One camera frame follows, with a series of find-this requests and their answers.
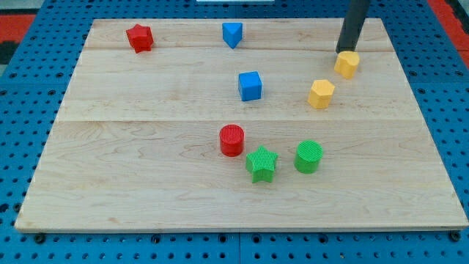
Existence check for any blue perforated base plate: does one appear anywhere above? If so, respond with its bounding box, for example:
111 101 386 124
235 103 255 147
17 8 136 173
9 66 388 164
1 1 468 263

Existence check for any yellow heart block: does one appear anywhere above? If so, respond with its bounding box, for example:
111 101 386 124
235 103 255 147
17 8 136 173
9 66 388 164
334 51 360 79

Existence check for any blue triangle block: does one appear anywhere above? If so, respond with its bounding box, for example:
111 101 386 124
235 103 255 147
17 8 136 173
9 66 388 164
222 22 243 49

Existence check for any yellow hexagon block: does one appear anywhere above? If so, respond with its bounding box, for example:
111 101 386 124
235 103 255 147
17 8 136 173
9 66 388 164
307 79 335 109

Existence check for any green star block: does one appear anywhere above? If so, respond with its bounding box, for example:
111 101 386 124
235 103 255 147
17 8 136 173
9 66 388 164
245 145 278 183

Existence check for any blue cube block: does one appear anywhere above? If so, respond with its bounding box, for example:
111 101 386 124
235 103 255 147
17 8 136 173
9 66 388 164
238 71 262 101

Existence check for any red cylinder block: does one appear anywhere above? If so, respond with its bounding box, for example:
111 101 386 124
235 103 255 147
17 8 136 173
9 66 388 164
219 124 245 157

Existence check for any light wooden board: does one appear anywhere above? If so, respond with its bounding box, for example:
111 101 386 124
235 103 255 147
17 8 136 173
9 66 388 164
15 18 468 233

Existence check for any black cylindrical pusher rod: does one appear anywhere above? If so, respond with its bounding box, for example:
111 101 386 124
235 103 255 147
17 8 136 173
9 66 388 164
336 0 371 54

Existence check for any green cylinder block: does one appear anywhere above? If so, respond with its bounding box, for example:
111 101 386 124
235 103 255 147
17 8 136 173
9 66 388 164
294 140 323 174

